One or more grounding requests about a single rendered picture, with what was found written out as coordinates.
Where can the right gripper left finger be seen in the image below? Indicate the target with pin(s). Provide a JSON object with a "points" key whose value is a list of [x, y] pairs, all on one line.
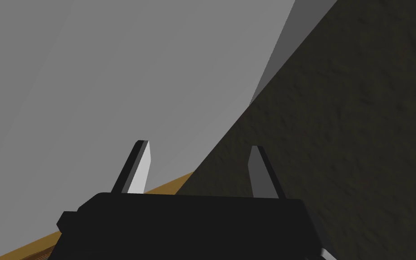
{"points": [[136, 173]]}

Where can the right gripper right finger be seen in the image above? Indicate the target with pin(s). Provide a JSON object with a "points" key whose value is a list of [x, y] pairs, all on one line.
{"points": [[263, 177]]}

